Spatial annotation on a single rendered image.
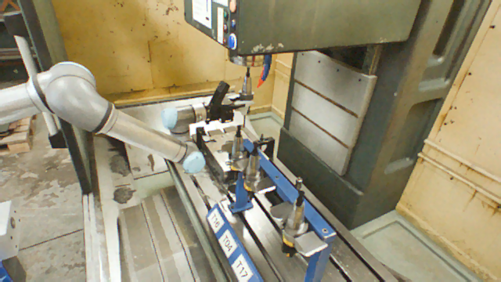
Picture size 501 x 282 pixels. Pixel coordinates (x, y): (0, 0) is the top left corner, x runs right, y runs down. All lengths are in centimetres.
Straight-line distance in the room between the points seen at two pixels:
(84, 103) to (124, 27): 120
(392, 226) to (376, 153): 59
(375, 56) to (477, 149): 60
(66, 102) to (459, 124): 146
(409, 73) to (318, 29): 48
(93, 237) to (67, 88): 68
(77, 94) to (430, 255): 166
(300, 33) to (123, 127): 55
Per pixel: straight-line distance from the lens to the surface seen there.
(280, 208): 78
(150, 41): 204
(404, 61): 120
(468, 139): 153
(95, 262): 127
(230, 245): 104
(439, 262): 177
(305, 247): 72
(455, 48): 147
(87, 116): 84
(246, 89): 114
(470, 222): 166
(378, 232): 174
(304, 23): 81
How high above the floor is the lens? 177
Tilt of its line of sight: 31 degrees down
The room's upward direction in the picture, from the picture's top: 5 degrees clockwise
